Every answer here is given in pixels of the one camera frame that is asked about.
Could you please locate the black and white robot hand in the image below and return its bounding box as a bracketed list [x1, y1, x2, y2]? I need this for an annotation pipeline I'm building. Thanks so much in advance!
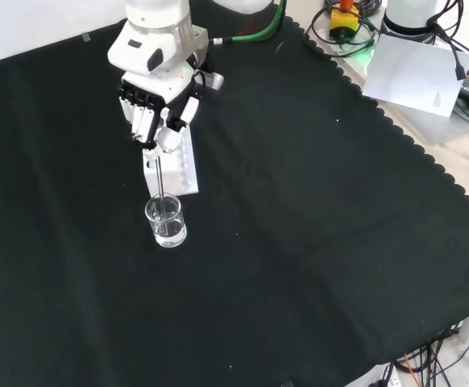
[118, 65, 205, 160]

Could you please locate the clear glass rod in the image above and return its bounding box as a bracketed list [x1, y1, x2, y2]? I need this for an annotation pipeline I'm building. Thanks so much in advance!
[156, 156, 167, 221]

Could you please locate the white test tube rack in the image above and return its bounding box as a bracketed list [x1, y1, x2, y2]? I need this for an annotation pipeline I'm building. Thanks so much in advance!
[141, 127, 201, 199]

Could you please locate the clear glass beaker with water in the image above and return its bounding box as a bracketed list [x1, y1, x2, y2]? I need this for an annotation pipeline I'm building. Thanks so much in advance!
[143, 193, 189, 248]

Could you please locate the black bench cloth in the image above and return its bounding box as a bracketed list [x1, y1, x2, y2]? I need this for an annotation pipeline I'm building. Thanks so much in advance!
[0, 2, 469, 387]

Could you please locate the yellow stop button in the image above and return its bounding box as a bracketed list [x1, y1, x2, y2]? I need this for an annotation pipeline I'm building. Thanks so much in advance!
[329, 0, 360, 44]

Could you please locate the white paper sheet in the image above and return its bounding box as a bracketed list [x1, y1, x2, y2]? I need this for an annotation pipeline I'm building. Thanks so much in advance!
[361, 33, 469, 119]

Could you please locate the white socket strip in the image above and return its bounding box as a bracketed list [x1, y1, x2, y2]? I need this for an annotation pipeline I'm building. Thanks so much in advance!
[372, 361, 401, 387]

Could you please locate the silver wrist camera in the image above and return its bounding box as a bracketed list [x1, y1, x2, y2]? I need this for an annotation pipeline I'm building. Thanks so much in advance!
[196, 69, 225, 93]

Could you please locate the black cable with connector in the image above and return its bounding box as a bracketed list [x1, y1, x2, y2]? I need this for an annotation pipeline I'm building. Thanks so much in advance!
[426, 18, 467, 83]

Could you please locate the orange cable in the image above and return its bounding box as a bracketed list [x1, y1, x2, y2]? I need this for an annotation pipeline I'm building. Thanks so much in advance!
[402, 352, 422, 387]

